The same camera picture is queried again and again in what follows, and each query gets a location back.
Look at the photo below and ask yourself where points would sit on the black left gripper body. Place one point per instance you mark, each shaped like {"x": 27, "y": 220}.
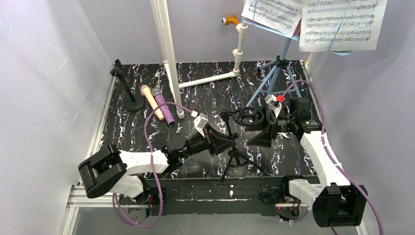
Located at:
{"x": 210, "y": 141}

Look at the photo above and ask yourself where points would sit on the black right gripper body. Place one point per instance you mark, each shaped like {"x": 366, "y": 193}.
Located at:
{"x": 273, "y": 131}

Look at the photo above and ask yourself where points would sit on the black tripod shock-mount stand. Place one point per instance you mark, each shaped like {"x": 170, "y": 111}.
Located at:
{"x": 237, "y": 159}

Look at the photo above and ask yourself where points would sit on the purple glitter microphone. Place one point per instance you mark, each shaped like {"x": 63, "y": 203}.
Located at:
{"x": 157, "y": 94}

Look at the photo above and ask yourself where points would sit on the pink toy microphone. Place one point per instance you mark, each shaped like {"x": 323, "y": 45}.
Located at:
{"x": 146, "y": 91}

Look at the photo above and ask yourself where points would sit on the black round-base microphone stand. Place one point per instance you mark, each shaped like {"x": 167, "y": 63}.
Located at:
{"x": 134, "y": 102}

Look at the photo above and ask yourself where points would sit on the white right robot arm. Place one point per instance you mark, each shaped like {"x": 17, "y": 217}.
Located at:
{"x": 336, "y": 202}

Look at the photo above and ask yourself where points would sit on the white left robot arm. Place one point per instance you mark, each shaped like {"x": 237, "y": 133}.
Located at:
{"x": 116, "y": 171}

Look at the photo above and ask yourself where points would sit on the silver open-end wrench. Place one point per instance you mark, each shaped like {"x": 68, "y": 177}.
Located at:
{"x": 287, "y": 136}

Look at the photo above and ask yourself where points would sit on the blue tripod music stand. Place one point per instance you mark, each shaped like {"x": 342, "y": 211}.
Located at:
{"x": 280, "y": 63}

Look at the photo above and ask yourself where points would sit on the right sheet music page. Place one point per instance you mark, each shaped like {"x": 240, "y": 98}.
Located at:
{"x": 340, "y": 25}

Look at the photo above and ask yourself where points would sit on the sheet music page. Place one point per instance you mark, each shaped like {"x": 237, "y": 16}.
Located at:
{"x": 280, "y": 15}
{"x": 340, "y": 25}

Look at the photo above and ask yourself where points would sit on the left sheet music page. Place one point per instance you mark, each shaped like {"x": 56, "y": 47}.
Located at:
{"x": 280, "y": 15}

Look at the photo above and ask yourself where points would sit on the orange pipe valve fitting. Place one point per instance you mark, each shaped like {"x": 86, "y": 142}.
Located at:
{"x": 230, "y": 20}

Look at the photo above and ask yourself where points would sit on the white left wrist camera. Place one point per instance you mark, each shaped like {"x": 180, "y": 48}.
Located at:
{"x": 200, "y": 120}

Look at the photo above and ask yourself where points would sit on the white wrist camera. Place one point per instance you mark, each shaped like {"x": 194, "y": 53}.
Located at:
{"x": 200, "y": 120}
{"x": 275, "y": 106}

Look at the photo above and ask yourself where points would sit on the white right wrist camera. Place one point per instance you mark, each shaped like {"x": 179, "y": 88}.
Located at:
{"x": 275, "y": 106}

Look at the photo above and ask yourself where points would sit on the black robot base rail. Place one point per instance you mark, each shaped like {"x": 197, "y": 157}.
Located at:
{"x": 232, "y": 196}

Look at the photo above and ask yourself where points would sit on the white PVC pipe frame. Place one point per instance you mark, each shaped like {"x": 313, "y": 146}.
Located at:
{"x": 162, "y": 23}

